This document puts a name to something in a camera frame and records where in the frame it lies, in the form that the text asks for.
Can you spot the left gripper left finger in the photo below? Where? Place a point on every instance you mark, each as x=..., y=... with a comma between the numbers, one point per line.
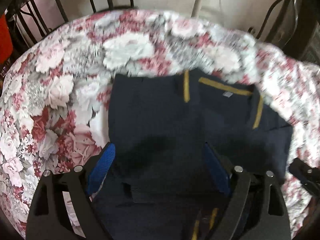
x=61, y=207

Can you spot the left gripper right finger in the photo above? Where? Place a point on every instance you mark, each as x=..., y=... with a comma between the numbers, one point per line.
x=253, y=206

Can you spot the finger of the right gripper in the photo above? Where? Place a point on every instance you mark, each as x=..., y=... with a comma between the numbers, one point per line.
x=307, y=175

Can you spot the navy blue school cardigan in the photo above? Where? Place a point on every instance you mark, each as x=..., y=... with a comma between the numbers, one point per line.
x=158, y=186

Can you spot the floral rose bedspread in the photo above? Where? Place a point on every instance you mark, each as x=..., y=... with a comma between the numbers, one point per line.
x=56, y=94

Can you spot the red plush pillow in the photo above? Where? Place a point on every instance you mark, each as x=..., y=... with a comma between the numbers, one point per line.
x=6, y=47

